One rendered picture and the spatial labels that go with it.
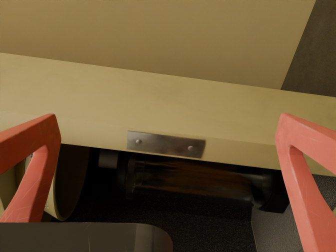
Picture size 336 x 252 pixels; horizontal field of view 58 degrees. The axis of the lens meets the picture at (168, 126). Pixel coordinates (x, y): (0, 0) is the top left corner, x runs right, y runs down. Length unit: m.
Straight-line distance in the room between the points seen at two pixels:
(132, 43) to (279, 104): 0.42
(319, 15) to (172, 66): 0.31
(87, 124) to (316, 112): 0.24
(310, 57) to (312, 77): 0.04
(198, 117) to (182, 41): 0.41
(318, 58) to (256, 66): 0.17
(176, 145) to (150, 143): 0.02
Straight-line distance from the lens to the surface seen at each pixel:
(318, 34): 0.63
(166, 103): 0.31
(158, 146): 0.28
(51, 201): 0.39
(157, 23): 0.68
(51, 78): 0.34
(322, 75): 0.59
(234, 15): 0.68
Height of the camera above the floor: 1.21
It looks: 2 degrees down
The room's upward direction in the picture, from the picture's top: 83 degrees counter-clockwise
